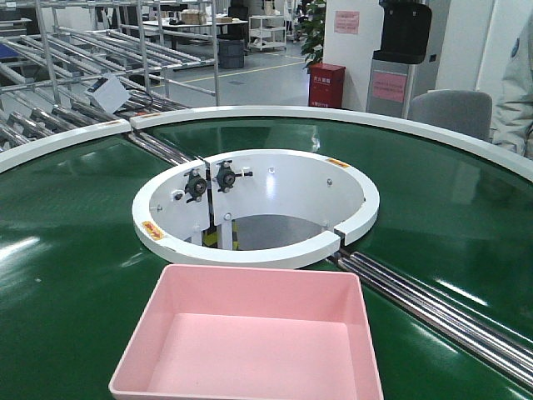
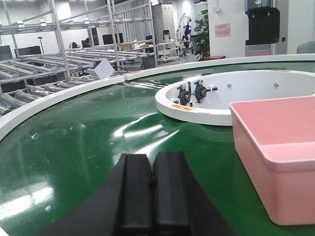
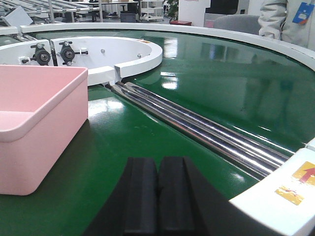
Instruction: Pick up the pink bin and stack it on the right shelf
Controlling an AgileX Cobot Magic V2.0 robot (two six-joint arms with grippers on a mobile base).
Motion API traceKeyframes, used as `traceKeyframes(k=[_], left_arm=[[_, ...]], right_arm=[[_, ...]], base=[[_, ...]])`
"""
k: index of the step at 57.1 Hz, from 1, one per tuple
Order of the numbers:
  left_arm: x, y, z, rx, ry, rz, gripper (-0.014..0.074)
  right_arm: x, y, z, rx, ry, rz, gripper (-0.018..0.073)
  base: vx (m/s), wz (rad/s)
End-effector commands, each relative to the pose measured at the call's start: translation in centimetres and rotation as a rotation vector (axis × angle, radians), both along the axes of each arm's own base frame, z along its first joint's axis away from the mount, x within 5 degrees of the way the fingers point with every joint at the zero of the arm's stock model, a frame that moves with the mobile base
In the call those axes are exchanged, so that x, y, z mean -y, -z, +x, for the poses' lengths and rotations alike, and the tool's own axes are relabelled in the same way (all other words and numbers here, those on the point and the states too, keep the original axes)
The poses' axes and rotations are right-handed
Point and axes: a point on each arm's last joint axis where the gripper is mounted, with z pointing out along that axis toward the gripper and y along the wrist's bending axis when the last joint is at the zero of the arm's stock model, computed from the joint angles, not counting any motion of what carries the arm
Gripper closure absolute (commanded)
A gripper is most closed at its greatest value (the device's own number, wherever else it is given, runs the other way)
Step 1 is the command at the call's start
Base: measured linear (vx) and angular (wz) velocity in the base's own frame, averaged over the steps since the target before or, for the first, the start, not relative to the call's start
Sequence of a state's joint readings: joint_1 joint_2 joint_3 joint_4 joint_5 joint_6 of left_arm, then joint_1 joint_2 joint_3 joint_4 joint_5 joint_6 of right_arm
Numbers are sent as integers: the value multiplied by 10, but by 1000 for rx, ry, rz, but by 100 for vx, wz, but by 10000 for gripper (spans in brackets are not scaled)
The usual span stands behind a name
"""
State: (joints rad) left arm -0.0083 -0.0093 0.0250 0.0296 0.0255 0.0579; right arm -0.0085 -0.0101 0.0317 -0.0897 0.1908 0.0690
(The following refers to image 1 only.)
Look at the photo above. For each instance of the red fire extinguisher cabinet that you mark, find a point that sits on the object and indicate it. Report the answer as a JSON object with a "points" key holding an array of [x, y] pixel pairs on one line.
{"points": [[326, 85]]}

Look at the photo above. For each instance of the left black bearing mount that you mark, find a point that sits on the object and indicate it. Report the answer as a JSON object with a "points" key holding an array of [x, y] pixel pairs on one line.
{"points": [[196, 185]]}

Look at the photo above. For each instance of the person in grey jacket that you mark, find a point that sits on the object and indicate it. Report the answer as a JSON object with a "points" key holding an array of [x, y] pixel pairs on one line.
{"points": [[512, 119]]}

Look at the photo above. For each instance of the steel conveyor rollers right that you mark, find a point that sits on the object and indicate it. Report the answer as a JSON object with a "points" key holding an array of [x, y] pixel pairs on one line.
{"points": [[481, 339]]}

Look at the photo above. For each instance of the white outer conveyor rim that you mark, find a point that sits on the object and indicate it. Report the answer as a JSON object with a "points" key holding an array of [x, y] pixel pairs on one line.
{"points": [[24, 153]]}

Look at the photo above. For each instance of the black bearing mount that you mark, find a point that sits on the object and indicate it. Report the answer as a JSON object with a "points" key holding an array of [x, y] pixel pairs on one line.
{"points": [[226, 177], [196, 185]]}

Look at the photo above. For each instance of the steel conveyor rollers left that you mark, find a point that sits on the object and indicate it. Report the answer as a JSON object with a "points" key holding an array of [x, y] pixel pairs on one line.
{"points": [[157, 148]]}

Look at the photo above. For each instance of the pink plastic bin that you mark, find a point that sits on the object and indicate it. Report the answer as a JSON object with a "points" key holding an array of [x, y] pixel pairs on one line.
{"points": [[250, 333]]}

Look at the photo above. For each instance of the steel conveyor rollers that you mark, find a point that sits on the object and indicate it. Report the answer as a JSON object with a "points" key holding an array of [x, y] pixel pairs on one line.
{"points": [[157, 148], [481, 339]]}

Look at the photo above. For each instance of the dark grey trash bin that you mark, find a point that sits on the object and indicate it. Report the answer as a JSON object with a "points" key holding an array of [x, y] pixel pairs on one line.
{"points": [[231, 54]]}

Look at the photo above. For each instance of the green potted plant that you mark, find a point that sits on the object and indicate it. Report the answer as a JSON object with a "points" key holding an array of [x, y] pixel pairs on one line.
{"points": [[313, 28]]}

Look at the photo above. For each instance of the metal roller rack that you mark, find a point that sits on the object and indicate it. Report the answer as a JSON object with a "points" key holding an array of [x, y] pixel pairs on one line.
{"points": [[52, 51]]}

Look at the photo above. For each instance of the white shelf cart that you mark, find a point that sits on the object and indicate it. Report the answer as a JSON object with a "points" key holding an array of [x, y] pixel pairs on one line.
{"points": [[266, 32]]}

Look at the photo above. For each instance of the grey chair back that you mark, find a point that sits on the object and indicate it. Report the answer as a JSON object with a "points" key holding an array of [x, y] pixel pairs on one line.
{"points": [[461, 111]]}

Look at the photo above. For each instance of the right black bearing mount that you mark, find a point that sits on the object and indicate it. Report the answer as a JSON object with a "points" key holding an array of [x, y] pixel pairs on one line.
{"points": [[226, 177]]}

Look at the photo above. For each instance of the white box on rack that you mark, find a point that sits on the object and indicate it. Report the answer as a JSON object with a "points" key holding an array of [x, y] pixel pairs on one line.
{"points": [[108, 93]]}

